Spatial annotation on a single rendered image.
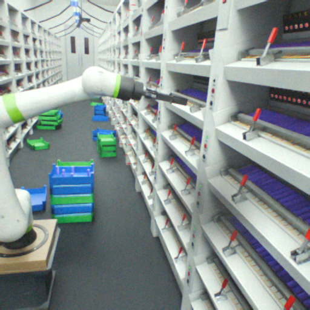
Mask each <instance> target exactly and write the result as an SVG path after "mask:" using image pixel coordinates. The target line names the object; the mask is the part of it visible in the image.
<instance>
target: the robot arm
mask: <svg viewBox="0 0 310 310"><path fill-rule="evenodd" d="M101 96H108V97H114V98H115V99H120V100H122V104H125V101H129V100H130V99H131V100H135V101H140V100H141V98H142V96H144V98H145V99H152V100H159V101H165V102H170V104H172V103H174V104H180V105H183V106H186V104H187V102H188V100H187V99H185V97H179V96H174V95H171V93H170V94H164V93H158V92H156V91H155V90H152V89H150V88H147V89H143V82H139V81H135V80H134V78H131V77H130V75H129V74H128V76H124V75H121V74H115V73H112V72H109V71H108V70H105V69H103V68H100V67H90V68H88V69H86V70H85V71H84V73H83V75H82V76H80V77H77V78H74V79H73V80H71V81H67V82H64V83H61V84H57V85H52V86H49V87H46V88H41V89H37V90H30V91H23V92H18V93H12V94H6V95H2V96H0V246H1V245H3V247H4V248H7V249H22V248H26V246H28V245H31V244H32V243H34V242H35V240H36V239H37V232H36V231H35V230H34V229H33V213H32V207H31V196H30V193H29V192H28V191H26V190H22V189H14V186H13V182H12V179H11V175H10V171H9V170H8V166H7V161H6V158H5V151H4V144H2V135H1V128H5V127H9V126H12V125H15V124H18V123H21V122H22V121H25V120H27V119H31V118H33V117H36V116H38V115H39V114H42V113H44V112H47V111H50V110H53V109H56V108H59V107H61V106H64V105H68V104H72V103H76V102H80V101H86V100H90V99H93V98H98V97H101Z"/></svg>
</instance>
